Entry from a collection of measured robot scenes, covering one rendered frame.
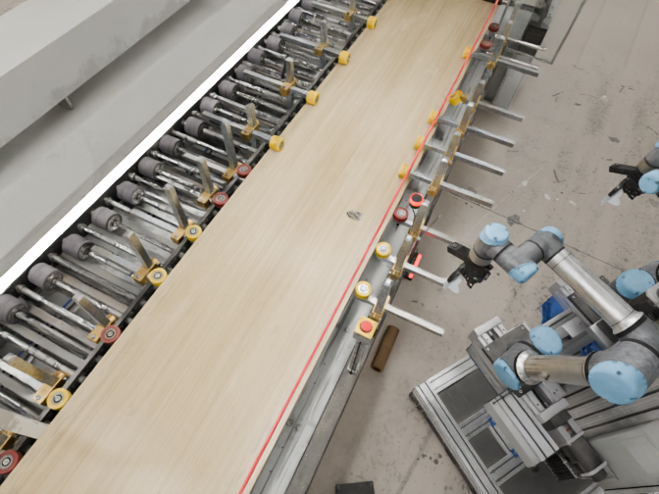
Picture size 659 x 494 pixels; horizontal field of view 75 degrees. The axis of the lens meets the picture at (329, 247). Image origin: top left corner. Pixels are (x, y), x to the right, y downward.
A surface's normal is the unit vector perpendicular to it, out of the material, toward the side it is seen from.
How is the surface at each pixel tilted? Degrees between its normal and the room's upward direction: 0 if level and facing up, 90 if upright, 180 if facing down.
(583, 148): 0
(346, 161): 0
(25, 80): 90
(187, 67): 61
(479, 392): 0
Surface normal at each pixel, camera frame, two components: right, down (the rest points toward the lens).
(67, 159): 0.81, 0.08
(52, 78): 0.90, 0.40
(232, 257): 0.04, -0.53
